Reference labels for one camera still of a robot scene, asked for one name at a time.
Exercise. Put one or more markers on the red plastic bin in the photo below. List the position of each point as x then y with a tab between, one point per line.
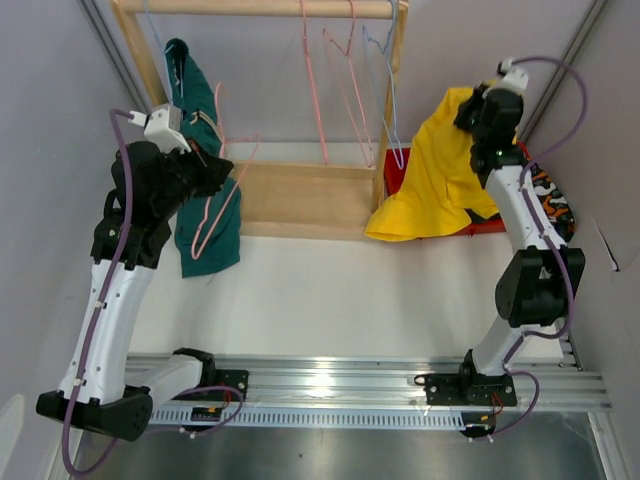
393	179

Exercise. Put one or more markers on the green shorts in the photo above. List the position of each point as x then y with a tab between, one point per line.
192	94

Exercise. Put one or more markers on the wooden clothes rack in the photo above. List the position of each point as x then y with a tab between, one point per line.
295	200

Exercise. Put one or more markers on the slotted cable duct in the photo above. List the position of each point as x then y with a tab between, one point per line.
412	419

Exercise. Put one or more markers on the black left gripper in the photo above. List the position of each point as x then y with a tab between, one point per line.
212	171

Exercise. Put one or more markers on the pink wire hanger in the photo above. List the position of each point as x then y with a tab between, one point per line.
341	61

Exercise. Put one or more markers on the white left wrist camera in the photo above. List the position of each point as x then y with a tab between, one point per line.
162	128

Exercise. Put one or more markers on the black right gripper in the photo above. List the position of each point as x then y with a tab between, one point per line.
465	108

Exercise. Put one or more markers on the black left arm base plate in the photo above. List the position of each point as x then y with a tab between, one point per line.
234	378

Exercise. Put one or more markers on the aluminium mounting rail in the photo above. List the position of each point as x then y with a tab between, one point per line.
388	383

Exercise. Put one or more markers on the blue hanger with green shorts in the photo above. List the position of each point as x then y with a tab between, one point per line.
160	40

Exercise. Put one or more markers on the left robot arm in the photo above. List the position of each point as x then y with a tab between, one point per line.
150	187

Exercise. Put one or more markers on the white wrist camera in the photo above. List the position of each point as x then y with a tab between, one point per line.
162	128
510	77

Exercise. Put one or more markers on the light blue wire hanger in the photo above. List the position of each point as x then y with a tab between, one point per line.
386	104

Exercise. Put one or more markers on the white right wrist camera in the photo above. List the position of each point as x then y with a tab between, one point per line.
510	77

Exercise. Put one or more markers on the orange camouflage shorts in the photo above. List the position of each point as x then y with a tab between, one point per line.
554	203

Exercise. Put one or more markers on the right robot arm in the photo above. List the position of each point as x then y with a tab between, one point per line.
535	295

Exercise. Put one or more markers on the yellow shorts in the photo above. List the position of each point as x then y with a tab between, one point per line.
439	191

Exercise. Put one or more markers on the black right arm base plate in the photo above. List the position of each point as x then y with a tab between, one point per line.
449	389

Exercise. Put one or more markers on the pink hanger with yellow shorts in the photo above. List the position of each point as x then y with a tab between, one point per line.
217	126

